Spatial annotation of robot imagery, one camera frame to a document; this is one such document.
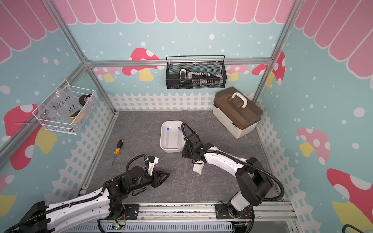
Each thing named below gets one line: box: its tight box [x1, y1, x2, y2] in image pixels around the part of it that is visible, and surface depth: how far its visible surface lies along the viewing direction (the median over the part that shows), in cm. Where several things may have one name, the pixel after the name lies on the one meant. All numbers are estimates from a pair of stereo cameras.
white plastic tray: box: [159, 120, 186, 153], surface depth 105 cm
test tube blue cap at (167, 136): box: [166, 127, 170, 147], surface depth 105 cm
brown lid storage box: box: [212, 86, 264, 139], surface depth 101 cm
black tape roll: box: [78, 94, 92, 107], surface depth 82 cm
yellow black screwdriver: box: [111, 139, 125, 166], surface depth 99 cm
